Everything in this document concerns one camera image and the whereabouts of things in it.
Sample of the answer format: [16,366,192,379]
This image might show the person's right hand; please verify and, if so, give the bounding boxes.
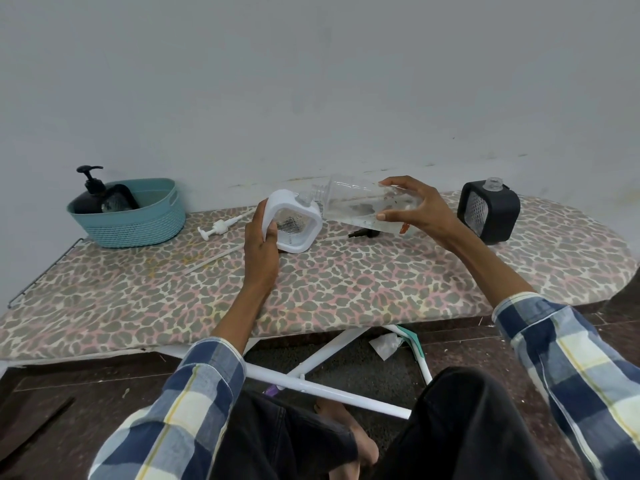
[375,176,462,249]

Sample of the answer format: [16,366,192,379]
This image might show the person's left hand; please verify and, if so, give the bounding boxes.
[243,198,281,291]

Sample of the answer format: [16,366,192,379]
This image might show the white square dispenser bottle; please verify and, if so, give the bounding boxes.
[262,189,324,254]

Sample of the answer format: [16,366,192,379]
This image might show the clear plastic bottle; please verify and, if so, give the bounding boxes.
[309,176,424,234]

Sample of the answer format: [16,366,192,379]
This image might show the person's left forearm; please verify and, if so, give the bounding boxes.
[88,282,279,480]

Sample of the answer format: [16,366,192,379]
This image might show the person's right forearm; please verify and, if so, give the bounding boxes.
[440,222,640,480]

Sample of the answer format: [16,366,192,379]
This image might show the black pump head with tube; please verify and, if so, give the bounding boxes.
[320,228,379,243]

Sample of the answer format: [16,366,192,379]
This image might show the white pump head with tube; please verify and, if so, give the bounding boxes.
[197,211,257,241]

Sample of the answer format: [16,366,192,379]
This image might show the clear thin tube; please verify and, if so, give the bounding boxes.
[181,244,246,274]

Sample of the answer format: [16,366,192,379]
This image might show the leopard print ironing board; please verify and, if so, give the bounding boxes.
[0,190,640,368]

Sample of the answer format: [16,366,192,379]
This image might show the black square dispenser bottle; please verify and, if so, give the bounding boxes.
[456,177,521,246]

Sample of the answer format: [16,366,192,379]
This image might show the teal plastic basket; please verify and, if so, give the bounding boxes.
[67,178,187,249]

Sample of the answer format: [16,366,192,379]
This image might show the crumpled white paper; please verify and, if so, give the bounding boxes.
[369,333,405,361]

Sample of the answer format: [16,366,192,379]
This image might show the white ironing board legs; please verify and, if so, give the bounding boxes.
[150,325,434,420]

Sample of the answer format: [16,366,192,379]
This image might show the black dispenser bottle without pump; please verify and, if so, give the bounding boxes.
[101,184,140,214]

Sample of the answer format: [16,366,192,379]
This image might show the black pump soap bottle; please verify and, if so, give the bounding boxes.
[73,165,107,215]

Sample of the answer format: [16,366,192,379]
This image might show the person's bare foot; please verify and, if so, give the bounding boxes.
[314,399,380,468]

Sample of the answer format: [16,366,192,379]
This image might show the person's black trousers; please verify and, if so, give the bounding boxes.
[209,367,561,480]

